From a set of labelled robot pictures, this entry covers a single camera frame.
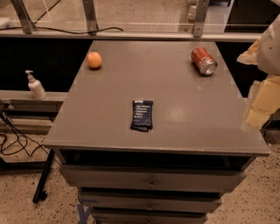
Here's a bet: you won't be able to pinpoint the left metal frame strut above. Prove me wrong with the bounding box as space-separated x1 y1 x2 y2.
10 0 35 34

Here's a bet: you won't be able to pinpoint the orange fruit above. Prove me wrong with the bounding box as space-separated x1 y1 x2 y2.
87 52 102 69

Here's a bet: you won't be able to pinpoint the metal frame strut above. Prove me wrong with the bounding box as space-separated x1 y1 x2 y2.
82 0 99 35
10 0 35 34
192 0 210 38

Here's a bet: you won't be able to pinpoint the red coke can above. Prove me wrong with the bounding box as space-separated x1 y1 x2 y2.
191 46 217 75

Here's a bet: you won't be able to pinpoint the middle grey drawer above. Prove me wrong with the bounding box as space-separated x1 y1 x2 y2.
79 191 221 214

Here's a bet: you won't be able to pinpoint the top grey drawer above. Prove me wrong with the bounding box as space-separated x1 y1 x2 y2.
59 164 246 193

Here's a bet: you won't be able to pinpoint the grey drawer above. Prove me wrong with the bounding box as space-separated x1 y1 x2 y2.
79 191 221 214
92 208 207 224
59 164 246 193

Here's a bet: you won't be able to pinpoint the grey drawer cabinet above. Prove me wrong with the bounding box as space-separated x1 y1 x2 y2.
43 39 271 224

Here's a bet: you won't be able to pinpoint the black metal stand leg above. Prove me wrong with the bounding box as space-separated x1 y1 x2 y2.
32 149 54 204

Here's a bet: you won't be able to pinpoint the black floor cables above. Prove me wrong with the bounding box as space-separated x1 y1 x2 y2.
0 99 51 157

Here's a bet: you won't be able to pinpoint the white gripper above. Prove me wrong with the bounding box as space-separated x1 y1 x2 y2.
237 14 280 129

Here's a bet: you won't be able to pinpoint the bottom grey drawer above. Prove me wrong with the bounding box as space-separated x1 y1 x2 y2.
92 208 207 224

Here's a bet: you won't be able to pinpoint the dark blue snack bar wrapper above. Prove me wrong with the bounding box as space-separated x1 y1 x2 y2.
130 101 153 132

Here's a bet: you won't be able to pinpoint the blue tape on floor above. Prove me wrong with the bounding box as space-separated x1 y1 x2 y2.
77 204 91 224

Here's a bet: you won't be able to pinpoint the right metal frame strut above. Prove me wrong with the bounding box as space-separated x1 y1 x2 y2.
192 0 210 38

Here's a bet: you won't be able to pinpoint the black cable on ledge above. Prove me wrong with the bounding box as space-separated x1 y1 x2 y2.
0 25 124 35

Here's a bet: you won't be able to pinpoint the white pump dispenser bottle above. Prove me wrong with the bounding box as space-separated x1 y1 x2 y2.
25 70 46 100

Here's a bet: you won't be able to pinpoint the middle metal frame strut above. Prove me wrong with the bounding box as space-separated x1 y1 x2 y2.
82 0 99 35

